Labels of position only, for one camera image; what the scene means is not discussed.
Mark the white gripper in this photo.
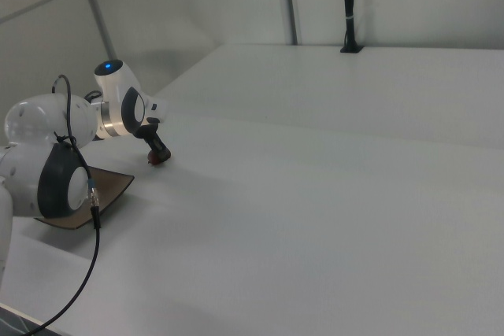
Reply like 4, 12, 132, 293
135, 91, 172, 162

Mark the small round dark red food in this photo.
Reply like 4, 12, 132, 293
146, 149, 172, 166

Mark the dark brown square ceramic plate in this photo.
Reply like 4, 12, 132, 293
34, 166, 135, 231

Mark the black cable with metal connector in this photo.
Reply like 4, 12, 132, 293
22, 74, 102, 326

